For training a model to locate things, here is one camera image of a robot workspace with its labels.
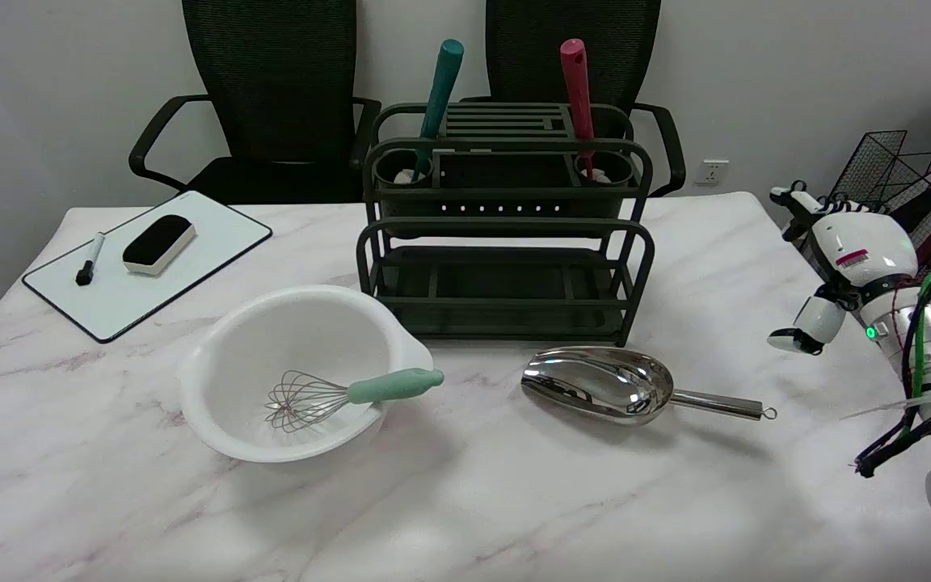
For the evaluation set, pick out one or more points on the white wall outlet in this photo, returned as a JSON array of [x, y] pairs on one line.
[[711, 171]]

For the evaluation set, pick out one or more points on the white zip tie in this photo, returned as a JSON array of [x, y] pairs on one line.
[[878, 408]]

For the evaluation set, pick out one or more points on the shiny steel scoop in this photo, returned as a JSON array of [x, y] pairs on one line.
[[595, 384]]

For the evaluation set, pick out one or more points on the black and white eraser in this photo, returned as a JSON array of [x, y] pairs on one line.
[[160, 242]]

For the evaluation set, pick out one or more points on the dark green dish rack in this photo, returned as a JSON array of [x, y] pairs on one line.
[[506, 279]]

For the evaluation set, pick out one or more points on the black whiteboard marker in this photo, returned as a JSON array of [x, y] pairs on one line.
[[90, 260]]

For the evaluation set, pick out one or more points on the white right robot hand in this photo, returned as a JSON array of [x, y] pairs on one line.
[[865, 246]]

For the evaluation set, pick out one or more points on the black mesh office chair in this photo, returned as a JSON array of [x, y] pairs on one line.
[[530, 48], [280, 81]]

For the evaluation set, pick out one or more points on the pink sponge bottle brush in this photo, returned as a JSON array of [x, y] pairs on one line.
[[577, 89]]

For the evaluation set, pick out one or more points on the teal sponge bottle brush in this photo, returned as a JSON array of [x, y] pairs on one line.
[[441, 85]]

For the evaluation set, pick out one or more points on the small whiteboard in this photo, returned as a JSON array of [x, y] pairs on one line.
[[191, 259]]

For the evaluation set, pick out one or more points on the white mixing bowl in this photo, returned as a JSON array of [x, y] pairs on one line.
[[271, 339]]

